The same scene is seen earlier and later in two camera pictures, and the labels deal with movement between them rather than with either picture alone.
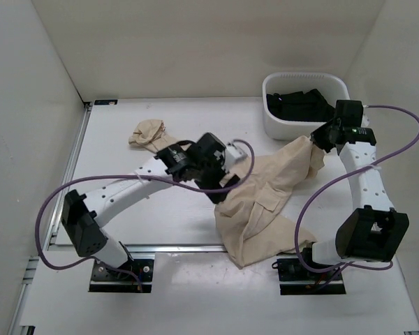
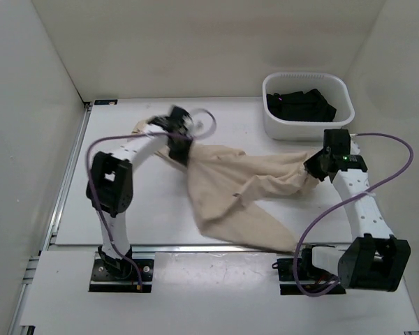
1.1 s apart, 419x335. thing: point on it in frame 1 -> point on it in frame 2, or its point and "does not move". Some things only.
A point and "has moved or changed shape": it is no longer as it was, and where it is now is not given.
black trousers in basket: [311, 106] does not move
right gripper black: [317, 137] -> [309, 165]
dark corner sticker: [105, 102] does not move
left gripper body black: [209, 173] -> [179, 150]
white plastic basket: [334, 86] does not move
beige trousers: [255, 216] has moved or changed shape
